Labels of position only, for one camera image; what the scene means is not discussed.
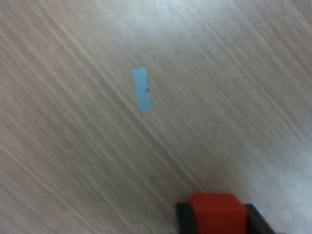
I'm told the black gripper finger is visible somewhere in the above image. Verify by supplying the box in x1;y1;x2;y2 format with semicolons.
243;203;275;234
175;202;197;234

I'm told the red cube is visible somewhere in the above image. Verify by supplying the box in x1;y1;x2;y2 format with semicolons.
189;193;248;234

